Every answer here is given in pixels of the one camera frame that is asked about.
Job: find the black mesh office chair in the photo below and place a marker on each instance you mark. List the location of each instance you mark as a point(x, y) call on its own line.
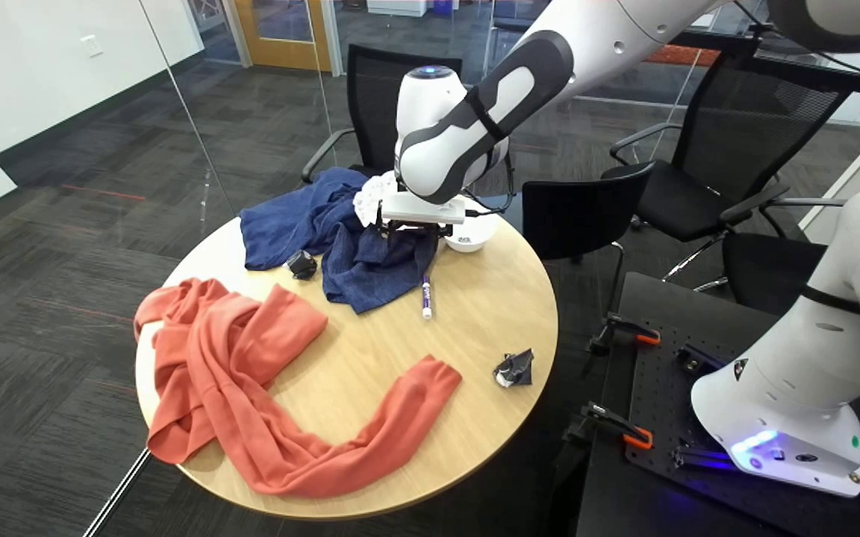
point(728, 130)
point(763, 270)
point(373, 100)
point(567, 214)

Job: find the orange black clamp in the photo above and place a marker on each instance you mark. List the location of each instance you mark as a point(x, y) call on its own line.
point(612, 427)
point(627, 331)

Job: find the wooden door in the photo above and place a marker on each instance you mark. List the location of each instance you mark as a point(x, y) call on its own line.
point(281, 32)

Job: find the orange cloth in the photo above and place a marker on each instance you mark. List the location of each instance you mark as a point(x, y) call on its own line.
point(231, 346)

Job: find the purple marker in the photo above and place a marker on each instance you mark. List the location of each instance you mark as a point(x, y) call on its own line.
point(428, 300)

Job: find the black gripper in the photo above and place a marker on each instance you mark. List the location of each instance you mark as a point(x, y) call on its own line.
point(416, 228)

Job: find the dark blue cloth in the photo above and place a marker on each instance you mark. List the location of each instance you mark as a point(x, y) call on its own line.
point(372, 270)

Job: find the white bowl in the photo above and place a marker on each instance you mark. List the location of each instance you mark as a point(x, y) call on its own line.
point(476, 236)

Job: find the black binder clip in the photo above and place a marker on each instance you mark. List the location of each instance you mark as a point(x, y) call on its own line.
point(515, 370)

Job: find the black robot stand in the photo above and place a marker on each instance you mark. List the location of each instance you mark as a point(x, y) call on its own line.
point(611, 495)

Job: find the small black round object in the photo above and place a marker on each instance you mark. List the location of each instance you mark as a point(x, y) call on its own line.
point(301, 267)

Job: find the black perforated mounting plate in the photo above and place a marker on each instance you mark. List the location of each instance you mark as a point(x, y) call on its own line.
point(670, 399)

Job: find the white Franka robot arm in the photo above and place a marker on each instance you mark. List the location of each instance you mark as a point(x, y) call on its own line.
point(799, 378)

